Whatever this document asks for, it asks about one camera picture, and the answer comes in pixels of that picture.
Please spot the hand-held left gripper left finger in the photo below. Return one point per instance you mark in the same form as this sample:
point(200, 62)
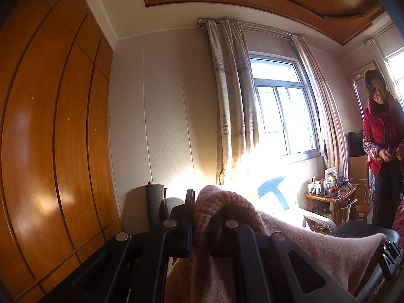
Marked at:
point(190, 236)

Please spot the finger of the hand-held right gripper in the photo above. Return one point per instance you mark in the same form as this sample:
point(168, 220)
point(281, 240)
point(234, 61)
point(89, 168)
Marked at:
point(391, 258)

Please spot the metal tube frame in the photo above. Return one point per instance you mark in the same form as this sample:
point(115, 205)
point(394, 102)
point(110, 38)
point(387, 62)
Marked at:
point(356, 85)

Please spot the group of bottles and jars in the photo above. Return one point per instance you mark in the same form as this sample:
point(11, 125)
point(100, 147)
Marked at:
point(331, 180)

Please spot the black television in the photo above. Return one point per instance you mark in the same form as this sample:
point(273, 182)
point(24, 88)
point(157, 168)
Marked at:
point(356, 143)

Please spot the dark rolled mat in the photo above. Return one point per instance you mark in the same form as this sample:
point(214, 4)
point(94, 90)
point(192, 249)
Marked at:
point(154, 205)

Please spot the pink knitted sweater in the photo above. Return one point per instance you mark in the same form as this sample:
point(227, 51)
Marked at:
point(284, 233)

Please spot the wooden stool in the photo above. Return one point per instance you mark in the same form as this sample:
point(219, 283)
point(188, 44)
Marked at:
point(361, 210)

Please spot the cardboard box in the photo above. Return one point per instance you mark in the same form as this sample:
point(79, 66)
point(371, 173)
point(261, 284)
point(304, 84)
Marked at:
point(358, 167)

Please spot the wooden side table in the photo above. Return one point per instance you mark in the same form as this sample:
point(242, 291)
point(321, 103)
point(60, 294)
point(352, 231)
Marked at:
point(328, 200)

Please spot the metal curtain rod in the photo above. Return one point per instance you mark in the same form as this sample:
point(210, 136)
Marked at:
point(202, 23)

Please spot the wooden wardrobe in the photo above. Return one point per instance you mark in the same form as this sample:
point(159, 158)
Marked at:
point(56, 116)

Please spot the grey sofa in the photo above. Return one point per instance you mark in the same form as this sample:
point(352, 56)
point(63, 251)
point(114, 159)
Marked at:
point(315, 219)

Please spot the white blue patterned throw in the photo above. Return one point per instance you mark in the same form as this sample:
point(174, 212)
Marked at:
point(271, 192)

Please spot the patterned beige curtain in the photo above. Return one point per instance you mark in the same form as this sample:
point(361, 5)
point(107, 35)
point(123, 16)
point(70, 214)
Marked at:
point(233, 101)

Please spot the large window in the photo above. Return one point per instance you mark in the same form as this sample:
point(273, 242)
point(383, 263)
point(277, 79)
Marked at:
point(284, 110)

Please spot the narrow window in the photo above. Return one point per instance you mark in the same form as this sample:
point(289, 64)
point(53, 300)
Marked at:
point(396, 69)

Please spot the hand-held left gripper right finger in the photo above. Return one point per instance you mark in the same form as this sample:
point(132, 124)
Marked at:
point(217, 236)

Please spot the plain beige curtain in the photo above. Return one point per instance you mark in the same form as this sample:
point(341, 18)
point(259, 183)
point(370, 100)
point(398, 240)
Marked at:
point(377, 60)
point(325, 110)

